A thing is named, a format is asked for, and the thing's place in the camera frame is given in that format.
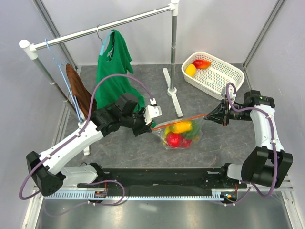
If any yellow lemon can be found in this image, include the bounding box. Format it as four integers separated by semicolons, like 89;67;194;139
185;64;196;77

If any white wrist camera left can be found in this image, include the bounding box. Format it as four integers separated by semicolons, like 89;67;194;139
144;98;162;125

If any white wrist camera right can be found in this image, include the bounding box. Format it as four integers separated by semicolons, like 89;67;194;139
221;83;236;103

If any green shirt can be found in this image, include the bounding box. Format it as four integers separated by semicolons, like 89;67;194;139
95;30;145;111

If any blue shirt hanger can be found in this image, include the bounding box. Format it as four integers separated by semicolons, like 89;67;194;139
96;24;114;56

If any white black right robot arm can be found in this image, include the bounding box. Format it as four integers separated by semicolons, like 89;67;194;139
206;86;293;189

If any aluminium frame rail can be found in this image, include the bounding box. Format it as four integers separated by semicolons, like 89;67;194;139
33;170;294;191

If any brown towel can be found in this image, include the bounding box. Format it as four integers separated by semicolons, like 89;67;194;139
66;64;92;120

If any yellow green mango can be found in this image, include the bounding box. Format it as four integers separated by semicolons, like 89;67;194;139
169;121;193;134

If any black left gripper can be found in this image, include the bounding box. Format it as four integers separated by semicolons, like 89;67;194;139
121;107;154;137

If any red pomegranate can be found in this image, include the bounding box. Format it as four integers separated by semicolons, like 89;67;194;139
180;139;193;148

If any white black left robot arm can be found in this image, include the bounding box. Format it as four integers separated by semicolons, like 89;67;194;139
26;93;162;196

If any green bell pepper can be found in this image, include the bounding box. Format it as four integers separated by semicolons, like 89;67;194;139
182;120;201;140

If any red apple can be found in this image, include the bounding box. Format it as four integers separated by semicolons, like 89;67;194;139
166;132;183;148

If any slotted cable duct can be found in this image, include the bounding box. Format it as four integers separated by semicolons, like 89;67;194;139
44;190;229;201

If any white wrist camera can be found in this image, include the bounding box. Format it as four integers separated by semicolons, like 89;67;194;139
221;83;236;103
144;98;162;125

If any white plastic basket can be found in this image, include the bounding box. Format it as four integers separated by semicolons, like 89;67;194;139
181;52;245;100

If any clear zip top bag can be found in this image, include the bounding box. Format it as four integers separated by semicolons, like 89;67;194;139
152;114;208;149

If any light blue hanger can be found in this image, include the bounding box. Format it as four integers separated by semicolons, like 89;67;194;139
45;39;83;124

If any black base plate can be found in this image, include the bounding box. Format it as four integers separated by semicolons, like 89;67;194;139
76;167;248;198

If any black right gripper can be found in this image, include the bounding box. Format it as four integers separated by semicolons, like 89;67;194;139
204;98;253;126

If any white clothes rack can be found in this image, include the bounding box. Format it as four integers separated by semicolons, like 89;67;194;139
19;0;183;156

